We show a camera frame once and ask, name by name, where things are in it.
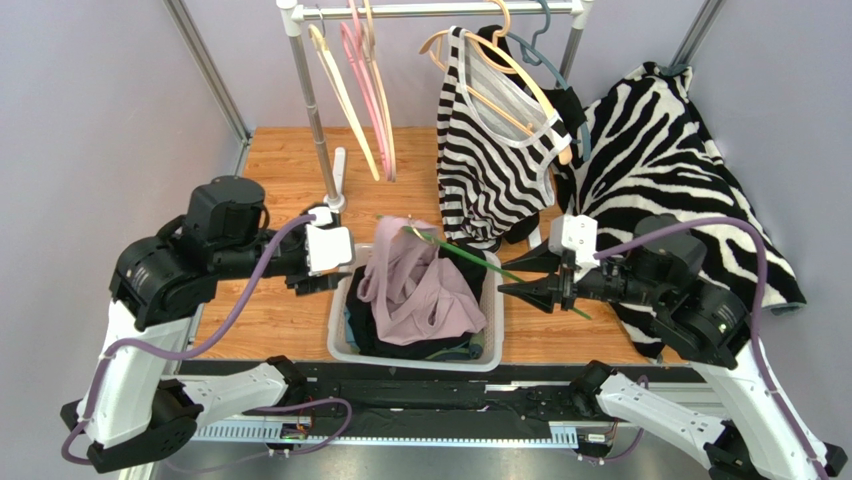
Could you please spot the white plastic basket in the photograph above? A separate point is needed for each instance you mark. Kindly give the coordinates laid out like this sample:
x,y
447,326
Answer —
x,y
491,304

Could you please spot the cream plastic hanger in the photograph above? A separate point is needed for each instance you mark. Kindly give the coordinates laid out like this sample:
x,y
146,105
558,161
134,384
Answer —
x,y
335,78

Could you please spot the pink plastic hanger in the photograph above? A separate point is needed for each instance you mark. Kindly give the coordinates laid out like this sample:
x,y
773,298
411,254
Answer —
x,y
352,43

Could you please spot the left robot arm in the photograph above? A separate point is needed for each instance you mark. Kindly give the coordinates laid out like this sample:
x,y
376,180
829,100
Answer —
x,y
173,296

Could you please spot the dark top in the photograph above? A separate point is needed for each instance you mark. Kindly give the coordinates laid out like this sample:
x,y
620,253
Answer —
x,y
414,293

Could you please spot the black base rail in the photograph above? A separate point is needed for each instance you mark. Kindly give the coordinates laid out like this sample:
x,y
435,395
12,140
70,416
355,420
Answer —
x,y
513,405

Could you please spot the white clothes rack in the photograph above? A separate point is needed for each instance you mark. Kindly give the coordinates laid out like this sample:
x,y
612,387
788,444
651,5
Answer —
x,y
295,16

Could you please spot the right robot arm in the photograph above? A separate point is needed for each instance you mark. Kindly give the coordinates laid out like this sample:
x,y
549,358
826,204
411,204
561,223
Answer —
x,y
761,436

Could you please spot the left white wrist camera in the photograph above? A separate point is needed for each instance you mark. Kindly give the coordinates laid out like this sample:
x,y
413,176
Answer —
x,y
329,244

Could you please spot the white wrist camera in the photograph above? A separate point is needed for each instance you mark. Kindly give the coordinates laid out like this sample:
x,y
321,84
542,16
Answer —
x,y
577,234
329,244

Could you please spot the zebra print blanket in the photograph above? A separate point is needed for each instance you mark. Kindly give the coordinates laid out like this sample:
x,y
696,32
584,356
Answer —
x,y
650,153

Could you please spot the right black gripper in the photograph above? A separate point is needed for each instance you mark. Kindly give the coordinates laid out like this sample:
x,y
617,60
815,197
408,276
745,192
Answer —
x,y
567,282

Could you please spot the green tank top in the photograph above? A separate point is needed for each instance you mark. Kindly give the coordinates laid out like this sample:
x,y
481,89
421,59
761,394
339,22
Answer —
x,y
471,350

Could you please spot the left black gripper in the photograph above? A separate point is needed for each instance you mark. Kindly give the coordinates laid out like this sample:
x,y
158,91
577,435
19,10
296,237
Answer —
x,y
305,283

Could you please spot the zebra striped tank top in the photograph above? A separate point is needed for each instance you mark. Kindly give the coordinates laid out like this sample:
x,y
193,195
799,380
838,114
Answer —
x,y
495,143

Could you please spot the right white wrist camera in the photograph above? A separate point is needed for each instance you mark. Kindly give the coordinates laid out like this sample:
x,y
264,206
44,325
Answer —
x,y
577,234

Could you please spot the teal plastic hanger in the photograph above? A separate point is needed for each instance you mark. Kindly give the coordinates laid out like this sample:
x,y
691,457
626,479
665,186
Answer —
x,y
532,56

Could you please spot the black top on teal hanger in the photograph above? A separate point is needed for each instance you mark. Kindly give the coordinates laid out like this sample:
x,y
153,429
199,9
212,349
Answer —
x,y
523,229

